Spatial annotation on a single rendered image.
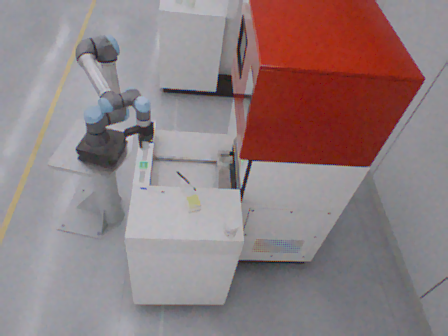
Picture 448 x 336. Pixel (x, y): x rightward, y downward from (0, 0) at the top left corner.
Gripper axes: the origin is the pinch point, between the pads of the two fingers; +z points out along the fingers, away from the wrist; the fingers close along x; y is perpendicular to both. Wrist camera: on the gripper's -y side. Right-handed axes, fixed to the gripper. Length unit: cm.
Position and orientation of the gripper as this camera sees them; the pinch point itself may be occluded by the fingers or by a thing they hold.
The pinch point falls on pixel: (141, 148)
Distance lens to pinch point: 220.0
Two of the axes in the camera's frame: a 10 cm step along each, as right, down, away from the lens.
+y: 9.9, 0.5, 1.2
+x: -0.4, -7.5, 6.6
